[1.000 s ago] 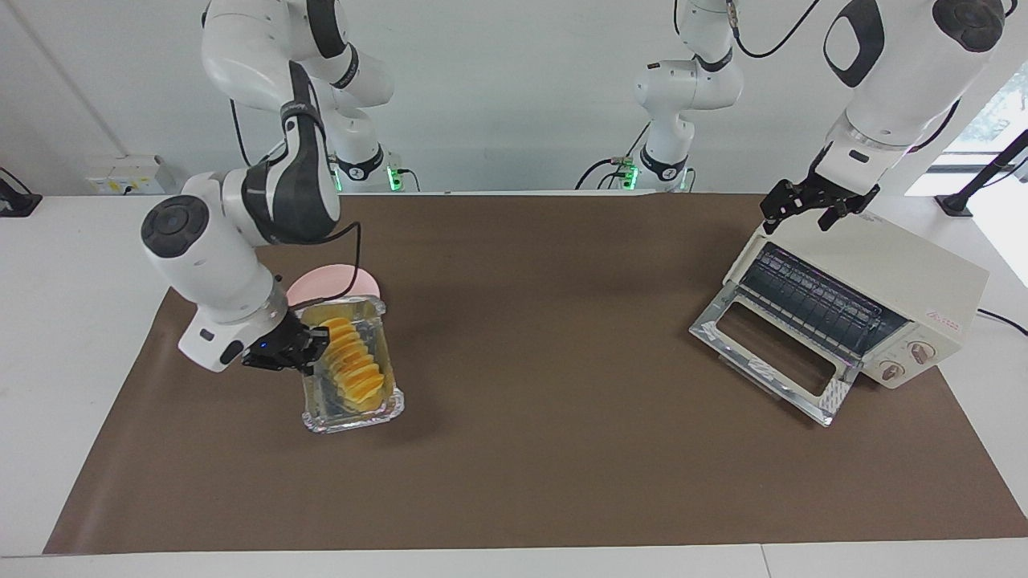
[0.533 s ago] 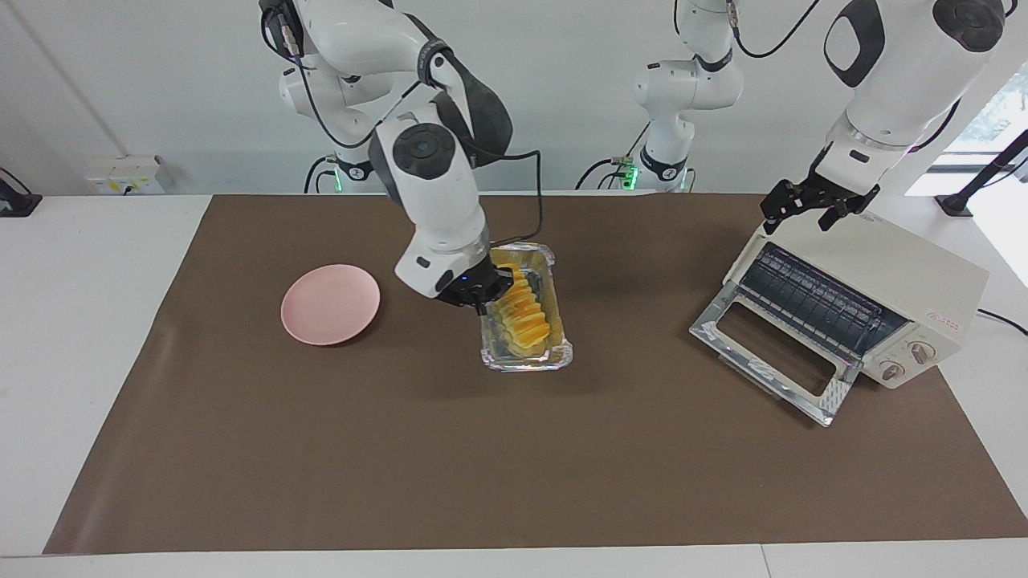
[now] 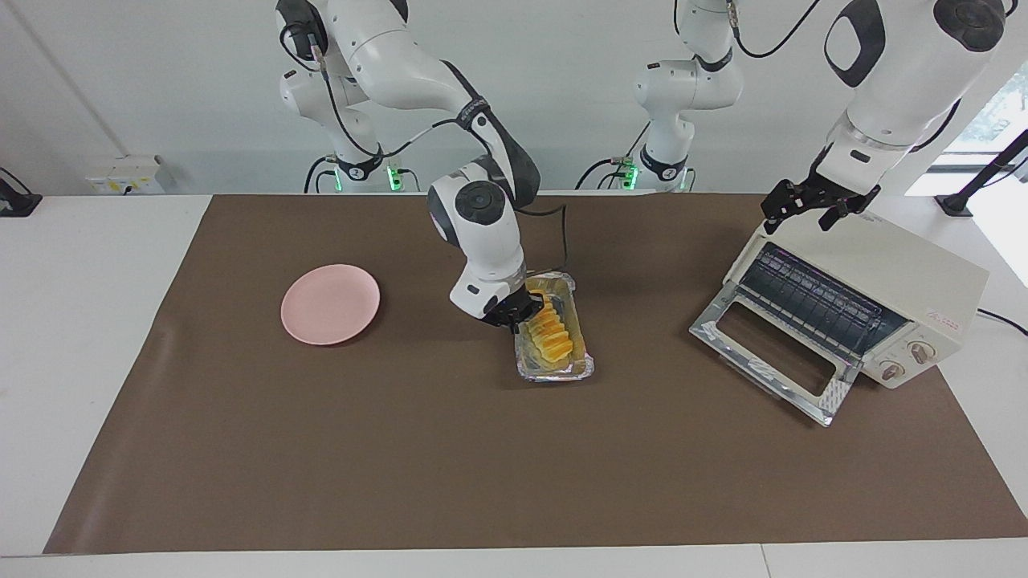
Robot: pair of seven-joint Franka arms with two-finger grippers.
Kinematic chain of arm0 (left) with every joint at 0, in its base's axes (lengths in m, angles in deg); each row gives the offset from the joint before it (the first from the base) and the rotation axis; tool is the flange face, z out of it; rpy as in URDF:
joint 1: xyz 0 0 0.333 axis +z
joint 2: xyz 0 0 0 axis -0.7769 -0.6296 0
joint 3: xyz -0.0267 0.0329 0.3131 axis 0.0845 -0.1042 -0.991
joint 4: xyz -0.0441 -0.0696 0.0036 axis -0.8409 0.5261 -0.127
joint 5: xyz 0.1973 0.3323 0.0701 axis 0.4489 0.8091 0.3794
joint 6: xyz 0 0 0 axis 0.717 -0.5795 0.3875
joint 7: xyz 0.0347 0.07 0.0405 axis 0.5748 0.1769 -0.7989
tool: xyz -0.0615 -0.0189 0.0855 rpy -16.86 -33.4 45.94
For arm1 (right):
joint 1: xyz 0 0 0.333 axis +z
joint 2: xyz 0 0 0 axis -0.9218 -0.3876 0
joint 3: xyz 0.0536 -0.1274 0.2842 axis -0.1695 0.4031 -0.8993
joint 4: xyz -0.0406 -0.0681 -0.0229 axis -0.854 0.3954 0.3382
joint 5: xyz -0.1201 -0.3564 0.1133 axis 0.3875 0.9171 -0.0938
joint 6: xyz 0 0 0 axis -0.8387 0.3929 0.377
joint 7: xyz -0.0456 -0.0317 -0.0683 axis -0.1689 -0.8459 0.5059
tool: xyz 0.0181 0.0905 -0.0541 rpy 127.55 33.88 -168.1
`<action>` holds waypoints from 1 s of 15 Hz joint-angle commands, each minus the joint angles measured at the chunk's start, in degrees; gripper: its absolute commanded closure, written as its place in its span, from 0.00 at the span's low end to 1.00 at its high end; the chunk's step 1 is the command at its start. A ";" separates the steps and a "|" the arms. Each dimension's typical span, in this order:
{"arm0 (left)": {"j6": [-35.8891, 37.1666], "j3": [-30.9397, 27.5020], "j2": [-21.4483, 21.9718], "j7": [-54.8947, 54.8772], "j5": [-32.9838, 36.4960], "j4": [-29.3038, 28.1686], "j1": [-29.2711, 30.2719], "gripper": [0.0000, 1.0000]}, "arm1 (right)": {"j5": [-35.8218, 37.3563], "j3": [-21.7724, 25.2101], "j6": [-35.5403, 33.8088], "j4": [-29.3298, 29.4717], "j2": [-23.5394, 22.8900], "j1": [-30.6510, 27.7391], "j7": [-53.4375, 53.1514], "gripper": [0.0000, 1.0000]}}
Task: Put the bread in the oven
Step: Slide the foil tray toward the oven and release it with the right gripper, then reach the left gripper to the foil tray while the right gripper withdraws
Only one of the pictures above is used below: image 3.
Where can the golden twisted bread loaf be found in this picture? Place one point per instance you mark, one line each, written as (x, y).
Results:
(552, 333)

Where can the white toaster oven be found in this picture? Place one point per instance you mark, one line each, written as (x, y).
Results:
(907, 273)

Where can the pink round plate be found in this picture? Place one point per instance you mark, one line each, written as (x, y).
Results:
(329, 305)

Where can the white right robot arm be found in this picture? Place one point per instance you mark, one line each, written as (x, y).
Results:
(482, 233)

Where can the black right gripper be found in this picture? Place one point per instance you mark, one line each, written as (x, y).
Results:
(506, 309)

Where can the brown table mat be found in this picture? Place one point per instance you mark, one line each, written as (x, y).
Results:
(522, 449)

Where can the bright window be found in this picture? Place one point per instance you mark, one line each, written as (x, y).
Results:
(1004, 112)

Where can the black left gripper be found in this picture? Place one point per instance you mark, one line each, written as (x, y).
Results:
(835, 194)

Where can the beige oven knob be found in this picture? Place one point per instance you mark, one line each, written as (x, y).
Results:
(891, 370)
(922, 351)

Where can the aluminium foil tray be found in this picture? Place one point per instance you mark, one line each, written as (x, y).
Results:
(582, 353)

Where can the white wall socket box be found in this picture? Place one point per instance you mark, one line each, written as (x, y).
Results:
(128, 175)

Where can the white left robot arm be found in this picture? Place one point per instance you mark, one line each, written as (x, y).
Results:
(899, 72)

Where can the glass oven door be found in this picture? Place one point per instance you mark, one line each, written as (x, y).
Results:
(715, 329)

